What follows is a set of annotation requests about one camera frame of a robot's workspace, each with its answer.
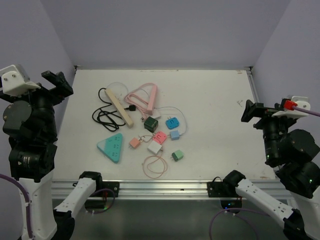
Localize teal triangular socket adapter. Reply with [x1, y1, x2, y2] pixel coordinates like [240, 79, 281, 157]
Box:
[96, 133, 123, 164]

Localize aluminium front rail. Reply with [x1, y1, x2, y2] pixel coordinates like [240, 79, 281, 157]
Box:
[51, 178, 288, 201]

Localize white charger plug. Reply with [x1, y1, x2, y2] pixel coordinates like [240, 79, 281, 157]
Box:
[151, 108, 162, 120]

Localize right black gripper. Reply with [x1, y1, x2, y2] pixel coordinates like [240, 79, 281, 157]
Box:
[240, 98, 295, 162]

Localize pink thick power cord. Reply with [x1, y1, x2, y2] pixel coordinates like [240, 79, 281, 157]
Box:
[124, 83, 156, 121]

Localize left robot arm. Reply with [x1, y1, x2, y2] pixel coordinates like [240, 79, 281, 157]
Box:
[0, 65, 104, 240]

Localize dark green cube plug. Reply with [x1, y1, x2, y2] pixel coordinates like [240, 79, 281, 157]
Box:
[141, 116, 159, 133]

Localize beige power strip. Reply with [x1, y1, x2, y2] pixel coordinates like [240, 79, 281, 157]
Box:
[104, 88, 134, 128]

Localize mint green plug adapter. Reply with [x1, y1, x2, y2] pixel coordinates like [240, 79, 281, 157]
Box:
[171, 150, 185, 162]

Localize black power cord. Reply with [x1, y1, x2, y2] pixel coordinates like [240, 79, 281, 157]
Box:
[91, 87, 137, 132]

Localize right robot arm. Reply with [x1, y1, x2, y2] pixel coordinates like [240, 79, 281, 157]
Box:
[222, 96, 320, 240]

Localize pink plug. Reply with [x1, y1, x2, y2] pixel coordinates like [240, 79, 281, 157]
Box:
[129, 137, 143, 149]

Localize white usb charger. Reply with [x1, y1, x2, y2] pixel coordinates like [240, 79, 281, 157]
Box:
[147, 140, 163, 155]

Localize blue plug adapter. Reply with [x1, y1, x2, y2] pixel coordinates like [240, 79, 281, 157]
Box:
[169, 130, 181, 141]

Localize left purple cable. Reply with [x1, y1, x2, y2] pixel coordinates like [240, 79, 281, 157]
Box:
[0, 173, 35, 240]

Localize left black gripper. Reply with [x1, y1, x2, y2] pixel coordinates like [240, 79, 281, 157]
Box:
[0, 69, 72, 139]

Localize pink plug adapter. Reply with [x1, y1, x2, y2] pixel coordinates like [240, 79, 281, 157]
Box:
[152, 131, 168, 145]

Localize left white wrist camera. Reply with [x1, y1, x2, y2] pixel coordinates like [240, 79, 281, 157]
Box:
[0, 64, 41, 97]

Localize light blue thin cable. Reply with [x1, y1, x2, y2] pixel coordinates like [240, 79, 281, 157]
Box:
[156, 106, 188, 137]

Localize teal plug adapter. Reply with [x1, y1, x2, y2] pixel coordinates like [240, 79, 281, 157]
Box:
[165, 117, 180, 130]

